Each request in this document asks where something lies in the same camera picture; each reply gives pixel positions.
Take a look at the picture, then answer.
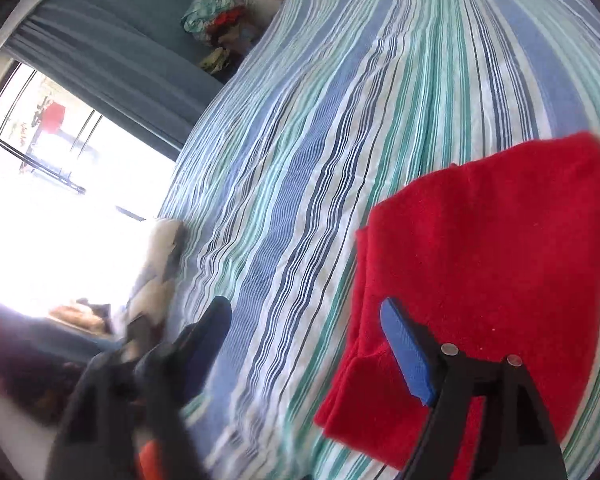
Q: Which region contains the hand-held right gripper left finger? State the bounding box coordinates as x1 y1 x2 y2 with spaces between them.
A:
45 296 233 480

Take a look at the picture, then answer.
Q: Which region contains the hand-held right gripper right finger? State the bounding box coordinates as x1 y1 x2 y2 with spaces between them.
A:
380 297 569 480

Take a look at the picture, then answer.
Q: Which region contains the red sweater with white figure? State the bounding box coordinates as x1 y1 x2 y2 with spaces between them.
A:
314 131 600 471

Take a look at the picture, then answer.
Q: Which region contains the pile of colourful clothes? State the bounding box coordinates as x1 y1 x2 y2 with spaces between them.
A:
180 0 261 73

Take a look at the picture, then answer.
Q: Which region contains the tan dark cloth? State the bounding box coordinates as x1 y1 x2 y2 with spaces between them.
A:
50 297 113 336

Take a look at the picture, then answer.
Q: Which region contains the orange floor mat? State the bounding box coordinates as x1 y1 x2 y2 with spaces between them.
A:
137 440 163 480

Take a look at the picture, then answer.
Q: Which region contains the window with black grille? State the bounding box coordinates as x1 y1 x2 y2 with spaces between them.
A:
0 57 176 321

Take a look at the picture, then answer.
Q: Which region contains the blue green striped bedspread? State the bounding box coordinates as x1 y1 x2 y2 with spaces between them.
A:
157 0 600 480

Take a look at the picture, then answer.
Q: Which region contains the blue curtain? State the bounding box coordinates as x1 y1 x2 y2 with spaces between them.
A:
2 0 231 161

